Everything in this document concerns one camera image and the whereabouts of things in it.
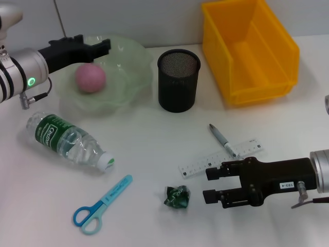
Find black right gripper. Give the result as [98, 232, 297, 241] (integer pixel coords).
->
[202, 156, 318, 209]

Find green glass fruit bowl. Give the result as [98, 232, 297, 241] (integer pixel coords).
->
[55, 34, 154, 116]

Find pink toy peach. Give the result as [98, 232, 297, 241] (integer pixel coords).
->
[75, 63, 106, 95]

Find clear green-label water bottle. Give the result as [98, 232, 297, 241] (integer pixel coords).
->
[25, 111, 116, 173]

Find green plastic wrapper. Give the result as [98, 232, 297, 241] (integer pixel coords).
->
[162, 184, 191, 209]

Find blue plastic scissors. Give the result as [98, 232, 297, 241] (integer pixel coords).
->
[72, 174, 134, 235]

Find grey white pen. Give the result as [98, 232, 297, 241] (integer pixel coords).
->
[209, 123, 241, 158]

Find yellow plastic bin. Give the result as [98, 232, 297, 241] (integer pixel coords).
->
[201, 0, 301, 106]

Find black mesh pen cup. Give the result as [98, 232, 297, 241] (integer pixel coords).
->
[157, 48, 202, 113]

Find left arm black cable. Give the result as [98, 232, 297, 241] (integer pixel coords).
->
[20, 77, 53, 110]

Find clear plastic ruler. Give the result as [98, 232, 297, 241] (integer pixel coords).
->
[178, 138, 265, 179]

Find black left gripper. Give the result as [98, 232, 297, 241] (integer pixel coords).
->
[38, 34, 112, 75]

